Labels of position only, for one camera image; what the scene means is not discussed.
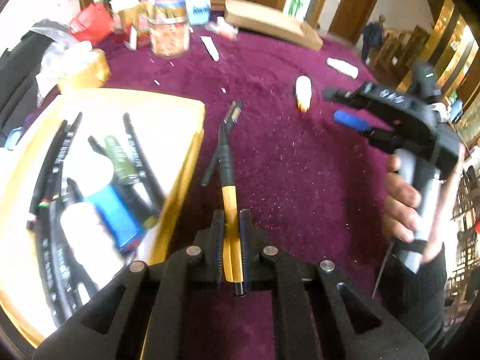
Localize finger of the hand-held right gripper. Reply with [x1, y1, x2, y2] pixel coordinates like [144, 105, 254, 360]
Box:
[322, 86, 376, 106]
[334, 109, 391, 140]

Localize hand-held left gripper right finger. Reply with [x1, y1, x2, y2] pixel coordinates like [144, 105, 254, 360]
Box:
[238, 210, 429, 360]

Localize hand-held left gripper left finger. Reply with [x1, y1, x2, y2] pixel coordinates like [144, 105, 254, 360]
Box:
[33, 209, 226, 360]

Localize blue box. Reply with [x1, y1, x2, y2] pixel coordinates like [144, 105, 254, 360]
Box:
[84, 185, 144, 254]

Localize plain white pill bottle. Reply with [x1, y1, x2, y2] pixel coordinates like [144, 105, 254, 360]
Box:
[59, 200, 121, 271]

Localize yellow tray with white lining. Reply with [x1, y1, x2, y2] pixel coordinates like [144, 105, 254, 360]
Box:
[0, 88, 206, 348]

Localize pile of black markers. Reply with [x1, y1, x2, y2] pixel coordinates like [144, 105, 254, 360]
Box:
[28, 111, 166, 328]

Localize person's right forearm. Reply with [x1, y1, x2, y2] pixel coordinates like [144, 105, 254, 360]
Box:
[394, 242, 449, 352]

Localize person's right hand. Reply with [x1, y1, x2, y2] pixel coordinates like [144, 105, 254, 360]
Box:
[383, 155, 444, 264]

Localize white squeeze bottle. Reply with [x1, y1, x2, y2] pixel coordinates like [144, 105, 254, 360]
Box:
[326, 56, 359, 80]

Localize white bottle orange cap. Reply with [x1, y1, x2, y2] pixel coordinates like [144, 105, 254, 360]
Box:
[294, 76, 313, 113]

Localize slim black pen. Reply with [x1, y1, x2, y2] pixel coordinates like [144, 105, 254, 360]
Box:
[201, 127, 226, 188]

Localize brown wooden door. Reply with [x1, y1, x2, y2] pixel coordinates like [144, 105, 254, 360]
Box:
[329, 0, 382, 44]

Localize brown cardboard box lid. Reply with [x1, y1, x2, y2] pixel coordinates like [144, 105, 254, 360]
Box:
[224, 0, 324, 52]

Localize small clear packet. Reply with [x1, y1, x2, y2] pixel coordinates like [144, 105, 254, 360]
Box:
[206, 16, 239, 41]

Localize small white tube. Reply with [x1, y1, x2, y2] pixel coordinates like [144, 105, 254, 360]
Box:
[199, 35, 221, 62]

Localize large clear jar blue label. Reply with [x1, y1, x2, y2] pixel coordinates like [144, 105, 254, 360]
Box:
[184, 0, 213, 26]

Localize clear jar of orange snacks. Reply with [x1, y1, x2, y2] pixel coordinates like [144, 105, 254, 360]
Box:
[148, 17, 190, 58]

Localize red lid gold label jar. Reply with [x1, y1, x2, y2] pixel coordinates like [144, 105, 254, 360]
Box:
[151, 0, 187, 19]

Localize yellow tape roll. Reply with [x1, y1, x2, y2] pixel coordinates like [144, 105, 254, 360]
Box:
[56, 48, 112, 91]

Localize gold packet boxes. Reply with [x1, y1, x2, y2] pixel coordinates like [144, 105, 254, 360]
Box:
[112, 1, 151, 48]

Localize white cardboard packaging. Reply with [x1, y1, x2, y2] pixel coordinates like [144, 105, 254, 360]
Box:
[37, 40, 94, 88]

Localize red plastic bag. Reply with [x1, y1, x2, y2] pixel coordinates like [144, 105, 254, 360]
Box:
[69, 2, 114, 43]

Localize black bag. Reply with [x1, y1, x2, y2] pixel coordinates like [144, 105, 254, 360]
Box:
[0, 29, 43, 140]

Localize clear plastic bag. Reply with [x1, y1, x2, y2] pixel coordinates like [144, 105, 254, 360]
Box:
[29, 18, 76, 46]

